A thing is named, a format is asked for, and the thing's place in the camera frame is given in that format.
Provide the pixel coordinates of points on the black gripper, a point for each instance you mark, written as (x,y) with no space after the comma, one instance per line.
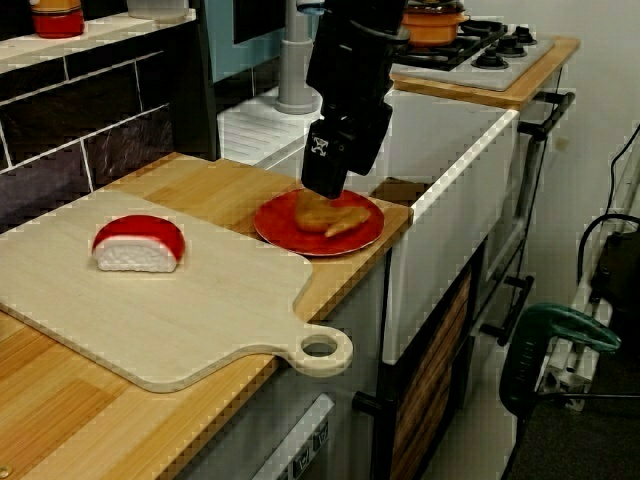
(350,75)

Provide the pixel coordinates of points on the tan toy chicken piece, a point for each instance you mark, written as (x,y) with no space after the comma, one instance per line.
(345,220)

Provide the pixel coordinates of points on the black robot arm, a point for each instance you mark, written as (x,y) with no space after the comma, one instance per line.
(360,15)

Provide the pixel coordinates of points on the grey toy faucet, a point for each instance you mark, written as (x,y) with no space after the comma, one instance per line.
(295,75)

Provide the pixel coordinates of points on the red round plate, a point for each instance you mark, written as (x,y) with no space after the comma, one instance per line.
(300,245)

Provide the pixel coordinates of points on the white toy sink unit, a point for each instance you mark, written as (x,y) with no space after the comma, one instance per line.
(440,250)

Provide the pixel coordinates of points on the toy stove top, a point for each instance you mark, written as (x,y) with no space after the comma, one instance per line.
(465,70)

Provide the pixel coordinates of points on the orange toy pot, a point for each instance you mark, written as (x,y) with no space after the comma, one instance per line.
(435,30)

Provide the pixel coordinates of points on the black rectangular panel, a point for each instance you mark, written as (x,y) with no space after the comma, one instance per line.
(255,20)

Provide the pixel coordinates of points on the black stove knob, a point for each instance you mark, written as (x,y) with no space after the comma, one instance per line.
(491,61)
(526,35)
(507,45)

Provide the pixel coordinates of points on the red white toy sushi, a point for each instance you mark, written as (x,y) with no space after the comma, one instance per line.
(140,235)

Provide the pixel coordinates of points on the white round container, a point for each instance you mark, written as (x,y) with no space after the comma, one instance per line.
(160,10)

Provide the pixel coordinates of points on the brown wooden drawer front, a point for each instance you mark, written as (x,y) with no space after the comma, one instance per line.
(430,375)

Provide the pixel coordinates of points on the light wooden cutting board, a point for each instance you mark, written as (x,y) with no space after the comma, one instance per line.
(150,320)

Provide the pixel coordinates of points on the grey dishwasher panel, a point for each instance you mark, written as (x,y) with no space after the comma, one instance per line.
(310,440)

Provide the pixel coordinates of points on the red yellow bottle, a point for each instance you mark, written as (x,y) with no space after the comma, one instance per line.
(57,20)

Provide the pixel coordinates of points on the dark grey upright post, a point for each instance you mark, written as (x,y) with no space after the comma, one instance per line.
(205,100)

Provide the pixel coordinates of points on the silver aluminium frame rail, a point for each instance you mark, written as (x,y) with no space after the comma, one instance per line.
(565,375)

